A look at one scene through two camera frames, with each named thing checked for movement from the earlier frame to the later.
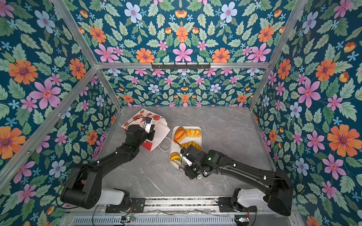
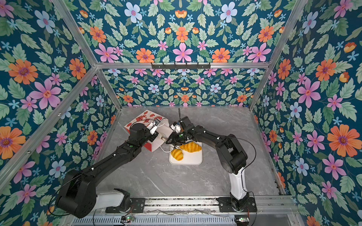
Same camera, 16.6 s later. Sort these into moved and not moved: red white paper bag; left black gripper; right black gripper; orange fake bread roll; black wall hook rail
Moved: right black gripper; left black gripper
Not moved: orange fake bread roll; red white paper bag; black wall hook rail
